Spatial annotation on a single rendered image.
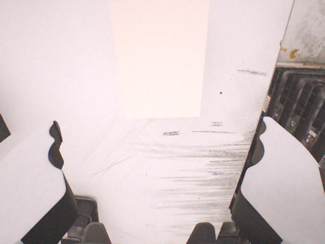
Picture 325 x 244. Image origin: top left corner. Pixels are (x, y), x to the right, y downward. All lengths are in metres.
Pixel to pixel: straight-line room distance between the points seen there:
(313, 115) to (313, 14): 0.64
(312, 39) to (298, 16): 0.16
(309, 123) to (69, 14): 0.81
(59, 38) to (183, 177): 0.41
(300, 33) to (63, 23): 1.16
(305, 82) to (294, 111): 0.13
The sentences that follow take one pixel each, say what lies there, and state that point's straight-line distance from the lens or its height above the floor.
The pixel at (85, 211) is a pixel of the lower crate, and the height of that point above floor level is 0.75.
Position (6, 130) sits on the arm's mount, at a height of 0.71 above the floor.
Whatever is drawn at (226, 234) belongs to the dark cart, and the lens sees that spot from 2.12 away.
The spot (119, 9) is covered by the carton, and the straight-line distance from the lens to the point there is 0.25.
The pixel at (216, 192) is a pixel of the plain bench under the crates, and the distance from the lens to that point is 0.55.
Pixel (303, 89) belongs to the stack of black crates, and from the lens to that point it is 0.88.
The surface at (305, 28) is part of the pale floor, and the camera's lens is 1.28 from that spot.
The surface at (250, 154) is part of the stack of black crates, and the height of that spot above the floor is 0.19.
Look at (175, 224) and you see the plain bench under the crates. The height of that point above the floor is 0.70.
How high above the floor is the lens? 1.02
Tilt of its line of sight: 59 degrees down
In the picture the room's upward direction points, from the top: 179 degrees counter-clockwise
